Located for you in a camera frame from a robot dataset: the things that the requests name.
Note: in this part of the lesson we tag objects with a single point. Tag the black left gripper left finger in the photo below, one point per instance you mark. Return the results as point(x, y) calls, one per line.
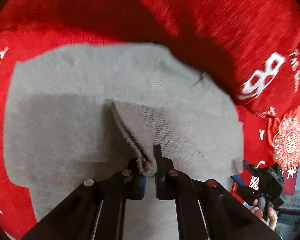
point(94, 210)

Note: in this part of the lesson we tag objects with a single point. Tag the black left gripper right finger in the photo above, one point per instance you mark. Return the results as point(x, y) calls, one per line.
point(206, 210)

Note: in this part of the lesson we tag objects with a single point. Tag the red printed bedspread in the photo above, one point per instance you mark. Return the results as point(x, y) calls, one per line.
point(249, 48)

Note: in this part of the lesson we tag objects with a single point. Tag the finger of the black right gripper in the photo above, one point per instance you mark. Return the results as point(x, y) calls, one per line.
point(252, 169)

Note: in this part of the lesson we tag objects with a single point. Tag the grey knit garment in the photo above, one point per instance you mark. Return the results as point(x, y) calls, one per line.
point(80, 112)

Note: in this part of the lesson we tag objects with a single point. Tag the red paper-cut decoration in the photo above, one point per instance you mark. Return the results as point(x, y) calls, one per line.
point(286, 142)

